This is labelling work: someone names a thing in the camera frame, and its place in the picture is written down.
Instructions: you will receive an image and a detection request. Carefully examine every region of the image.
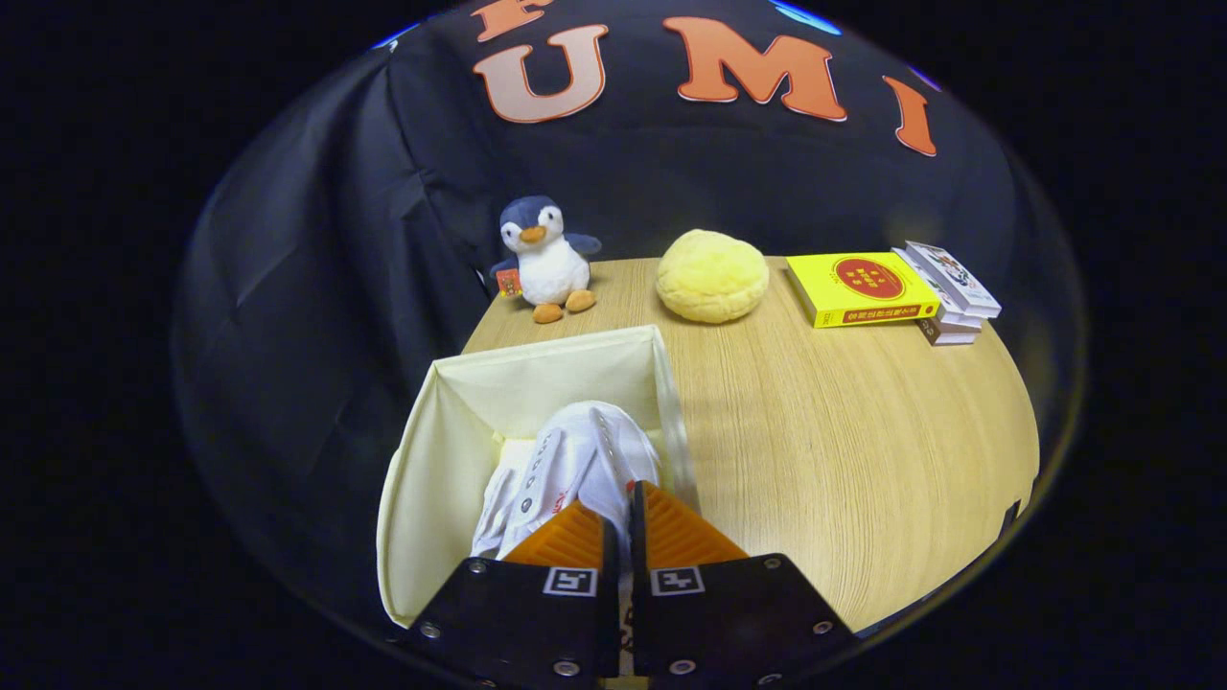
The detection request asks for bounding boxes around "yellow book with red circle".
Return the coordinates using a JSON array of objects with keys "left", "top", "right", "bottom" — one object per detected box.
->
[{"left": 786, "top": 251, "right": 942, "bottom": 330}]

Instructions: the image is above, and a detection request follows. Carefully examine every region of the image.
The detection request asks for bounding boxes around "white canvas shoe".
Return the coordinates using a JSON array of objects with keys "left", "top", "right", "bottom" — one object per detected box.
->
[
  {"left": 503, "top": 401, "right": 662, "bottom": 677},
  {"left": 472, "top": 460, "right": 523, "bottom": 559}
]

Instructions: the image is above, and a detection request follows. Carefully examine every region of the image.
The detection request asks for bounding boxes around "white book with brown spine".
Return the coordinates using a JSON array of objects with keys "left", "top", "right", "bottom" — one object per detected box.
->
[{"left": 915, "top": 316, "right": 979, "bottom": 347}]

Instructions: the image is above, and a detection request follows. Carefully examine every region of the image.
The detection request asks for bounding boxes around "plush penguin toy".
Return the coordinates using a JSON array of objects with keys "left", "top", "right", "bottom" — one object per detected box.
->
[{"left": 489, "top": 195, "right": 604, "bottom": 325}]

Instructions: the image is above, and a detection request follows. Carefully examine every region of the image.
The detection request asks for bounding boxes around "white book with green print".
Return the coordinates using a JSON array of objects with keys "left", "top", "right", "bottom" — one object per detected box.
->
[{"left": 891, "top": 247, "right": 984, "bottom": 334}]

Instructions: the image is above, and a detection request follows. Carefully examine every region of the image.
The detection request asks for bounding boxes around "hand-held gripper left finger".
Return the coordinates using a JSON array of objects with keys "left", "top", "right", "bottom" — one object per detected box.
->
[{"left": 398, "top": 498, "right": 622, "bottom": 690}]

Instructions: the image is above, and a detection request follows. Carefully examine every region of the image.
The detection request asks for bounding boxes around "beige fabric storage box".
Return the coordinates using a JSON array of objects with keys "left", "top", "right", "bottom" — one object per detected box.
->
[{"left": 377, "top": 324, "right": 701, "bottom": 629}]

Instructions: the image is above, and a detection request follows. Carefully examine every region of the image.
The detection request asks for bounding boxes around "yellow plush bun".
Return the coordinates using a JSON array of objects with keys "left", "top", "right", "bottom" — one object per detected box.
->
[{"left": 656, "top": 229, "right": 771, "bottom": 325}]

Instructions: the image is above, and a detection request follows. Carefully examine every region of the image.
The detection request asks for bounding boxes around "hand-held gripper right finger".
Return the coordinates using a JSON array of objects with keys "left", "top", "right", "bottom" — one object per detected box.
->
[{"left": 628, "top": 480, "right": 859, "bottom": 688}]

